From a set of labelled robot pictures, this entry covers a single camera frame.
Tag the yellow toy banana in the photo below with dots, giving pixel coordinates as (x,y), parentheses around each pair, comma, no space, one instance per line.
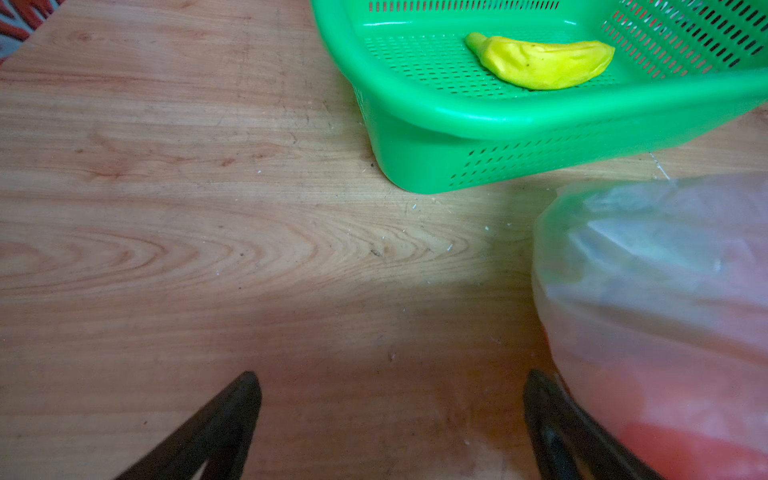
(541,66)

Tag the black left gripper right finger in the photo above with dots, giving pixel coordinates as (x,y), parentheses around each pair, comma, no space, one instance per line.
(567,441)

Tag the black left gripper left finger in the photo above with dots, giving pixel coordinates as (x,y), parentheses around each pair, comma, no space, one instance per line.
(214,442)

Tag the pink translucent plastic bag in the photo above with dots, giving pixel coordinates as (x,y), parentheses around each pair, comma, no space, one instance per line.
(653,296)

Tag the green plastic perforated basket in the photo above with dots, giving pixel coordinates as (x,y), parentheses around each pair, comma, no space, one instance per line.
(438,121)

